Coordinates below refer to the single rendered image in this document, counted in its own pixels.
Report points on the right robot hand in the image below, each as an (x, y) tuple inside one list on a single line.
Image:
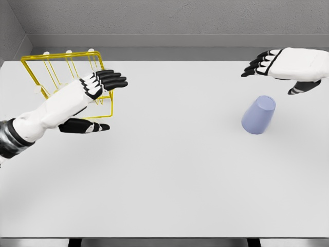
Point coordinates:
[(295, 63)]

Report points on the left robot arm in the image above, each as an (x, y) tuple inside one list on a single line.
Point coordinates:
[(18, 133)]

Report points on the lilac plastic cup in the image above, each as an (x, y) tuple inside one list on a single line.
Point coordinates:
[(257, 115)]

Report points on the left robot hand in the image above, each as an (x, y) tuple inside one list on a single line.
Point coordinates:
[(77, 95)]

